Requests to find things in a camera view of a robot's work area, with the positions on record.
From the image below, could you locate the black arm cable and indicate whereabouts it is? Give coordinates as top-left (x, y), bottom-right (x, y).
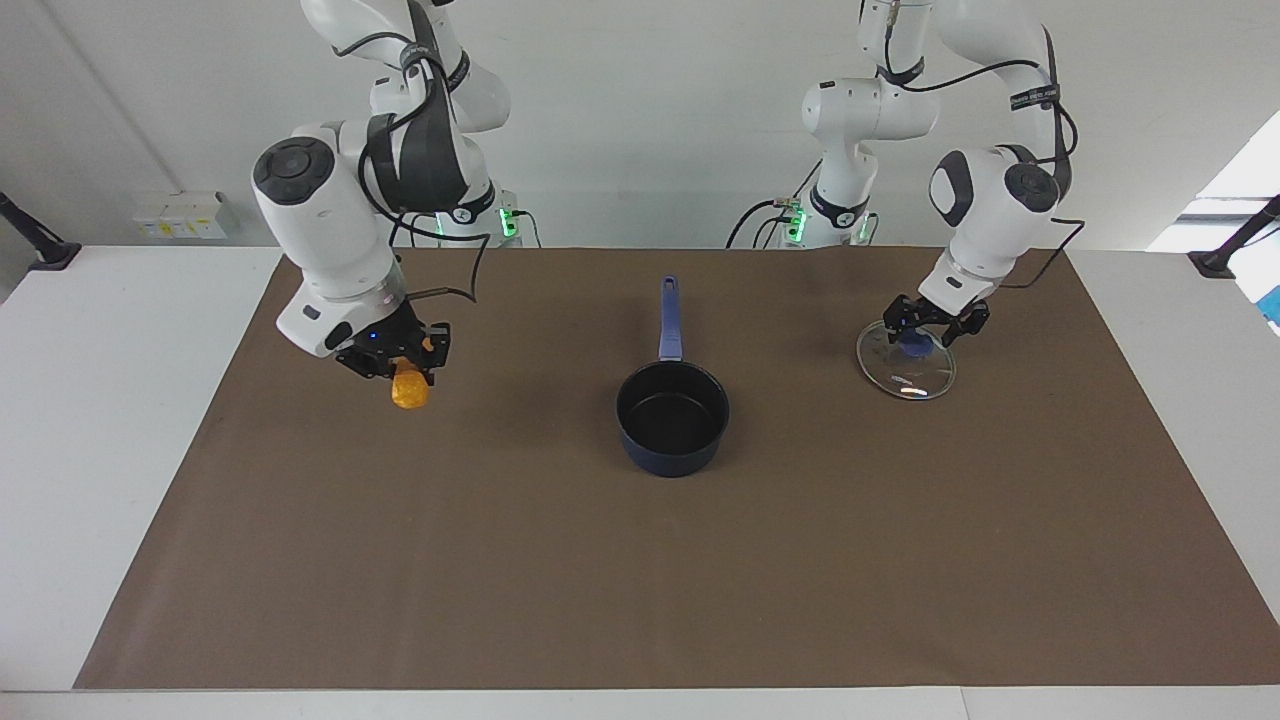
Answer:
top-left (335, 0), bottom-right (492, 306)
top-left (880, 0), bottom-right (1088, 291)

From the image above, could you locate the yellow corn cob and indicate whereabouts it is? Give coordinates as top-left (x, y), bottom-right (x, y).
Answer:
top-left (390, 360), bottom-right (431, 411)

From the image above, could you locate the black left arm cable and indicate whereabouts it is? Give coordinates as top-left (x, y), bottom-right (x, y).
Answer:
top-left (880, 0), bottom-right (1088, 291)

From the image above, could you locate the black clamp stand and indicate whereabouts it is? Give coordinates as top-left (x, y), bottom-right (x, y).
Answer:
top-left (0, 190), bottom-right (82, 272)
top-left (1188, 195), bottom-right (1280, 279)

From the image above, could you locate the glass lid with blue knob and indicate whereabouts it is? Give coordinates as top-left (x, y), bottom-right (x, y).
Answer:
top-left (856, 318), bottom-right (958, 401)

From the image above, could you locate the brown table mat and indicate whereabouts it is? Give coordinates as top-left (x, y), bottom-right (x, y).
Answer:
top-left (73, 247), bottom-right (1280, 691)

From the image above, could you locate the dark blue saucepan with handle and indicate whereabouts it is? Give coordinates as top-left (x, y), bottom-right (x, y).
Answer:
top-left (615, 276), bottom-right (731, 478)

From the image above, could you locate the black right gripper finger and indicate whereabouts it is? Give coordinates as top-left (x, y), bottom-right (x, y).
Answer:
top-left (335, 344), bottom-right (397, 382)
top-left (419, 321), bottom-right (452, 387)

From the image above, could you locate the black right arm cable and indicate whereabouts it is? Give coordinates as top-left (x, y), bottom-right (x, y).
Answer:
top-left (335, 0), bottom-right (492, 306)

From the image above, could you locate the bright window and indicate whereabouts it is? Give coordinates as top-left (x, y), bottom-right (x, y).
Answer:
top-left (1147, 110), bottom-right (1280, 253)

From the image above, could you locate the white wall socket box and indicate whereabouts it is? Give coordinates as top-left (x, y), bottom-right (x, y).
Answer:
top-left (133, 192), bottom-right (233, 241)

